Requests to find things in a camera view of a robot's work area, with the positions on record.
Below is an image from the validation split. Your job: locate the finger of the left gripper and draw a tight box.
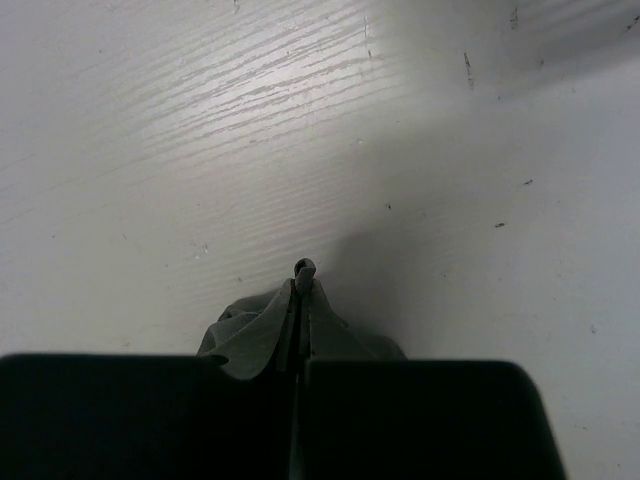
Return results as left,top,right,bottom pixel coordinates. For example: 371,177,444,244
1,281,296,479
298,289,569,480

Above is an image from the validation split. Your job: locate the dark grey t shirt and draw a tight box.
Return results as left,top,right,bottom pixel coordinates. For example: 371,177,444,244
197,258,406,381

